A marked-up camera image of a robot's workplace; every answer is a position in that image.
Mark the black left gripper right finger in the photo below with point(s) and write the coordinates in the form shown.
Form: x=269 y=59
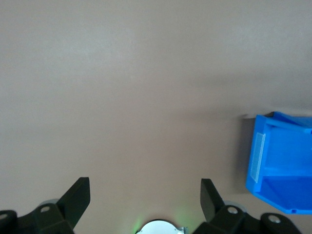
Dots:
x=212 y=202

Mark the blue plastic storage bin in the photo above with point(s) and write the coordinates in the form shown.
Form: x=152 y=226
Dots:
x=282 y=165

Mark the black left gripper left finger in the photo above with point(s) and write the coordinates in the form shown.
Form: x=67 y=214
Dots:
x=73 y=202

